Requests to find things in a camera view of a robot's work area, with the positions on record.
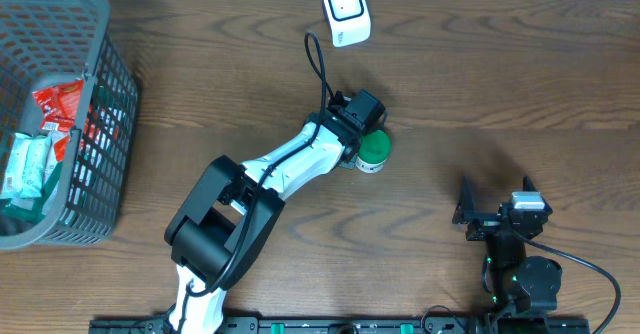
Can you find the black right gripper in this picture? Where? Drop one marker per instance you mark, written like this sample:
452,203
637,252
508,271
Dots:
485,224

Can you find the green lid seasoning jar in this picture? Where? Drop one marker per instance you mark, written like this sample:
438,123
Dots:
374,151

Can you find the orange snack packet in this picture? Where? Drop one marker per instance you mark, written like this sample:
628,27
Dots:
60,143

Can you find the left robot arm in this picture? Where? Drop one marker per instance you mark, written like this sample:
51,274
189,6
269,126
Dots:
223,224

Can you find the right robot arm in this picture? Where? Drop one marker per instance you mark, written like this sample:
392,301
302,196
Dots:
524,288

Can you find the white barcode scanner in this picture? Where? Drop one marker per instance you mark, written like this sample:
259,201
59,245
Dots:
349,21

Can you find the red snack packet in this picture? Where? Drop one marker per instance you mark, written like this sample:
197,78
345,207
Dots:
59,105

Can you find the grey plastic mesh basket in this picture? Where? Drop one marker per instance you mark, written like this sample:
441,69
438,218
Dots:
51,42

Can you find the teal white snack packet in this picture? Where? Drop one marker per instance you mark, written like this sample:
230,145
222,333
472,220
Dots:
31,181

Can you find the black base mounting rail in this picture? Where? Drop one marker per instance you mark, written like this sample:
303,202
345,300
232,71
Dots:
432,324

